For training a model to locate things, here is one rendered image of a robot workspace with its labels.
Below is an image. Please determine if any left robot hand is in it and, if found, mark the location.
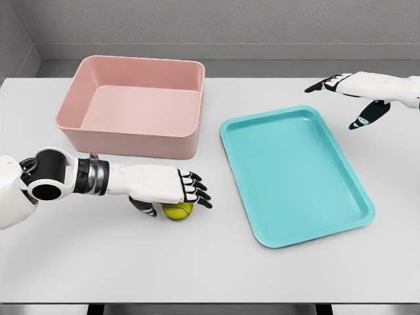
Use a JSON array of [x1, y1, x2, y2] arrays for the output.
[[128, 165, 214, 218]]

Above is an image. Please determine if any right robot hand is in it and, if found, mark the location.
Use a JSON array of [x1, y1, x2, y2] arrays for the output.
[[304, 72, 394, 131]]

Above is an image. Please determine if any yellow-green tennis ball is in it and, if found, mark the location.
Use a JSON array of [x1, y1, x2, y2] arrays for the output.
[[161, 202, 194, 221]]

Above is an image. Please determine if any pink rectangular basket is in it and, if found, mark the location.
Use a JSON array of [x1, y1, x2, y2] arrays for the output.
[[54, 54, 206, 161]]

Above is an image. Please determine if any blue rectangular tray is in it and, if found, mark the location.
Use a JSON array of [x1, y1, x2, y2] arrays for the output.
[[219, 104, 376, 249]]

